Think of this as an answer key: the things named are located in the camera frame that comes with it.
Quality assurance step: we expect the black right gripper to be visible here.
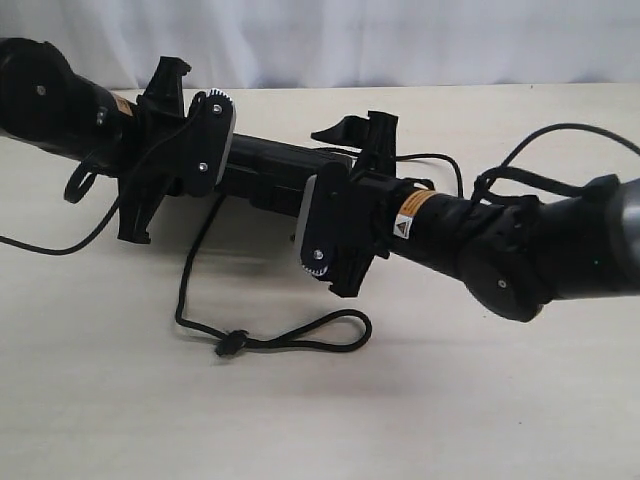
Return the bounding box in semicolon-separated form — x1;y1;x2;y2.
311;110;398;298

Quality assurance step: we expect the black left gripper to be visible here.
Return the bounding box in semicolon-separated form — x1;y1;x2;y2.
117;56;191;245

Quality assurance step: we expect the black plastic carrying case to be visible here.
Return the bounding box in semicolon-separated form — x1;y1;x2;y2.
213;134;352;217

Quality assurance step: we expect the black cord with toggle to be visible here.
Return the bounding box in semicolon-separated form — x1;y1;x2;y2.
172;153;476;357

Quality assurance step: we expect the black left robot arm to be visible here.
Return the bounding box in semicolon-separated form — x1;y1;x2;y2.
1;37;191;244

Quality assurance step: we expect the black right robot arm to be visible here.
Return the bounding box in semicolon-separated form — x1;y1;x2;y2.
298;112;639;322

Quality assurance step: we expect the white backdrop curtain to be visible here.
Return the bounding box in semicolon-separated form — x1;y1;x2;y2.
1;1;639;88

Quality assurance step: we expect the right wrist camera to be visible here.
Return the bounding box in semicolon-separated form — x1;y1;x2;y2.
294;162;349;277

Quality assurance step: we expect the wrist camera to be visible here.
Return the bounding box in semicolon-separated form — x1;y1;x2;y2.
181;88;236;197
294;162;349;277

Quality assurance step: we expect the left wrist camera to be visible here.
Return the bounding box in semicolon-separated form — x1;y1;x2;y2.
181;88;236;197

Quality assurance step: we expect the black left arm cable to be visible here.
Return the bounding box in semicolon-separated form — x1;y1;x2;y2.
0;114;201;256

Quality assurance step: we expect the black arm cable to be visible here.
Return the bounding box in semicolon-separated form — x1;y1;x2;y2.
0;114;201;256
469;124;640;211

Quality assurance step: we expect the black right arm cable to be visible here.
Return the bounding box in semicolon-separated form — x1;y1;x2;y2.
469;124;640;211

